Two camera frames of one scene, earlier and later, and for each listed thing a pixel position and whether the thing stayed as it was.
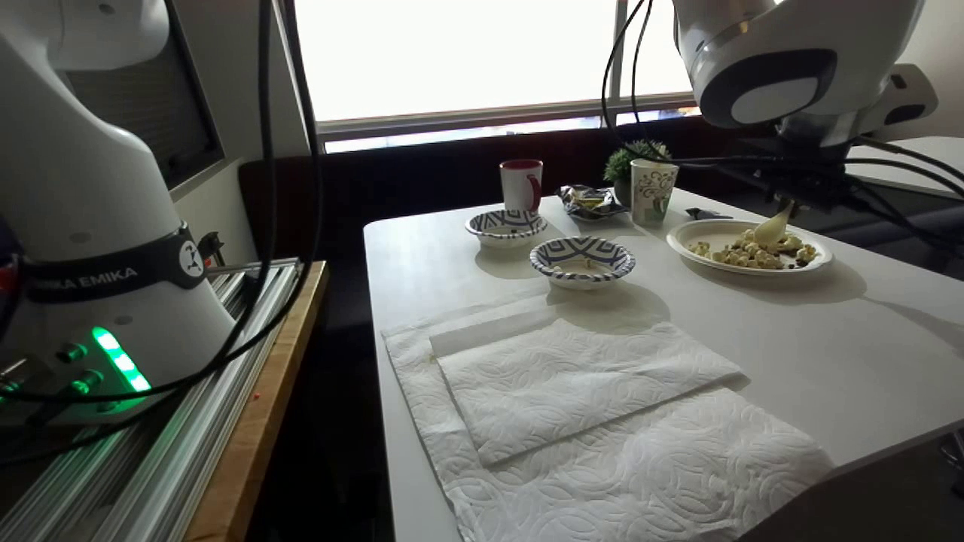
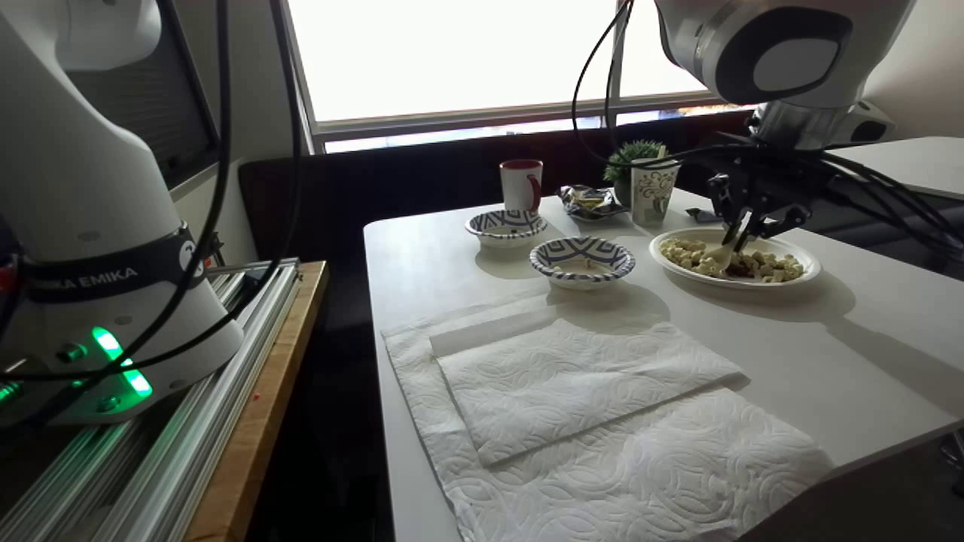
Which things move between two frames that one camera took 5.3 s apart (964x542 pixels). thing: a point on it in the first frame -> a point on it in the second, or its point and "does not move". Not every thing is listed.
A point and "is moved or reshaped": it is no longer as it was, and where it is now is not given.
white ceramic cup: [652, 192] does not move
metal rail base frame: [162, 474] does not move
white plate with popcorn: [730, 247] is moved or reshaped
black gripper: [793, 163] -> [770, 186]
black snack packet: [588, 197] does not move
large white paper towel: [688, 469] does not move
